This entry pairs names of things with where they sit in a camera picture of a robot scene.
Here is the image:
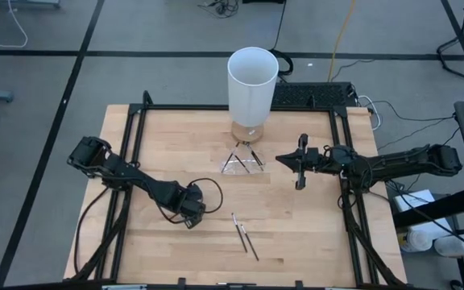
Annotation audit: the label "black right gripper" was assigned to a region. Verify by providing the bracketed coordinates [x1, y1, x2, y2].
[275, 135, 332, 190]

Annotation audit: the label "clear acrylic organizer container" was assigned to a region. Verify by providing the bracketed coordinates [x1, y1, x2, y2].
[219, 141, 266, 175]

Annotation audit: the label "black perforated metal box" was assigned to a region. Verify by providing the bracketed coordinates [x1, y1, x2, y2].
[271, 81, 357, 109]

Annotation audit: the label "white paper sheet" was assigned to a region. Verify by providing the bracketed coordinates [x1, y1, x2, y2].
[392, 188, 437, 213]

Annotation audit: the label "white paper roll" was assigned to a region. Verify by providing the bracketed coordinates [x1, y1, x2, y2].
[400, 227, 433, 253]
[433, 233, 464, 257]

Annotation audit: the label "grey metal cart base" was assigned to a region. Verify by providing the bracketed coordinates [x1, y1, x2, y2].
[0, 0, 61, 9]

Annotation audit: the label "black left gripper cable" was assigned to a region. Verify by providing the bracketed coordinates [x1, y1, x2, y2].
[155, 177, 224, 225]

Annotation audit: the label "white looped cable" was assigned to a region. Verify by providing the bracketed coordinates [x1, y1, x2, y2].
[356, 94, 382, 131]

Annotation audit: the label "black aluminium rig frame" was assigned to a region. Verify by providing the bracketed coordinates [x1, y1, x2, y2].
[64, 90, 408, 290]

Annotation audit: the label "thick black lamp cable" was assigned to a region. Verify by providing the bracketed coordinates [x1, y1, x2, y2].
[270, 0, 295, 77]

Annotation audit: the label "black left arm base cable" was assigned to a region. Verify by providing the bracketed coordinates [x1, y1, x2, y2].
[72, 187, 110, 277]

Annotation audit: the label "thin black floor cable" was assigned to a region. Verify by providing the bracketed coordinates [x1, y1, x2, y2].
[360, 98, 458, 122]
[376, 118, 458, 150]

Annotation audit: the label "yellow cable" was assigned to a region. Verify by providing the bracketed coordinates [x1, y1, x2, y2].
[326, 0, 356, 83]

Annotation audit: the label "tangled black floor cables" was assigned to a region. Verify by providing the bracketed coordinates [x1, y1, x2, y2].
[196, 0, 240, 18]

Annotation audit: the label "white floor cable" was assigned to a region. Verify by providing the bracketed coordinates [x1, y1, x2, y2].
[0, 0, 29, 49]

